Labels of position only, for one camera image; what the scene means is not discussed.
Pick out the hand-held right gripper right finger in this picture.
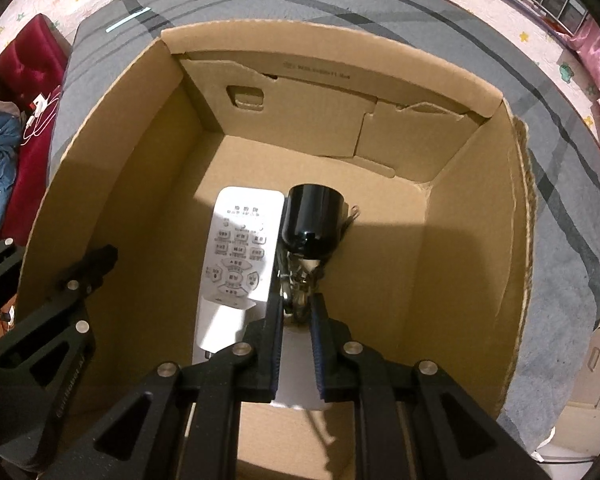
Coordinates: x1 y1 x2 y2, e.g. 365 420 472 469
309 293 552 480

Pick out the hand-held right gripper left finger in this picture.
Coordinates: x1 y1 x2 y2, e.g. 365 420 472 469
50 294 287 480

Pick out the metal key bunch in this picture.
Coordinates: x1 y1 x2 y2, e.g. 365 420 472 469
276 204 362 325

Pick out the white remote control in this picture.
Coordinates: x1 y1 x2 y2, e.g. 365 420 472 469
203 186 287 311

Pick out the black glossy cylinder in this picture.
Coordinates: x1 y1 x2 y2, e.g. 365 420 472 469
278 184 348 262

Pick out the brown cardboard box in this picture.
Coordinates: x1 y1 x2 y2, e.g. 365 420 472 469
17 19 534 480

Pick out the red tufted cushion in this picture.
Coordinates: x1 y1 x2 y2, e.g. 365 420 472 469
0 12 74 243

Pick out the grey plaid blanket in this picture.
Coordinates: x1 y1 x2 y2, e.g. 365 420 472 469
47 0 600 453

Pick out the beige drawer cabinet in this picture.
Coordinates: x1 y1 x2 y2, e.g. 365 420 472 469
550 284 600 462

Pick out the white blanket label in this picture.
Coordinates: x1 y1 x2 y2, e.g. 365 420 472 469
106 6 152 33

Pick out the white charger cable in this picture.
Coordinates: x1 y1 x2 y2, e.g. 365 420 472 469
21 91 62 147

